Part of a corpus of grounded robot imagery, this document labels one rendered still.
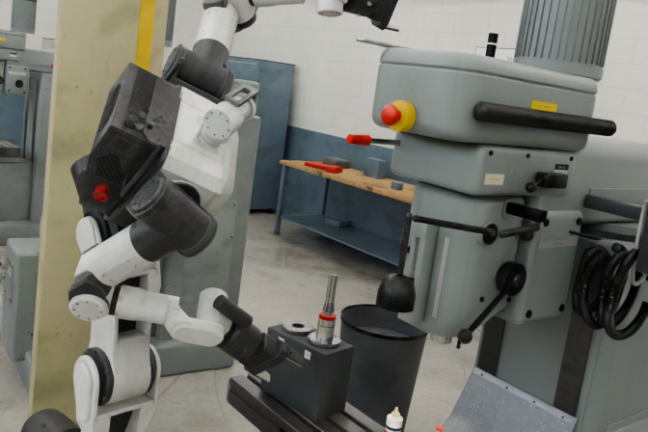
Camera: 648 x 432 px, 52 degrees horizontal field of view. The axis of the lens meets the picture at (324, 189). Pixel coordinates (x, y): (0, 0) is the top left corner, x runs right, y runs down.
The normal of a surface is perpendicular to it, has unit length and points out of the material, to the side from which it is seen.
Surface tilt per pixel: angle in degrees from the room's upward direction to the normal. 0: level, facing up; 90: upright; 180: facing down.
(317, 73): 90
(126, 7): 90
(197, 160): 46
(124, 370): 74
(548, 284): 90
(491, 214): 90
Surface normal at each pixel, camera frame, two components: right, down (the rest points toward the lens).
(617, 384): 0.62, 0.18
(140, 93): 0.61, -0.54
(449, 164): -0.77, -0.01
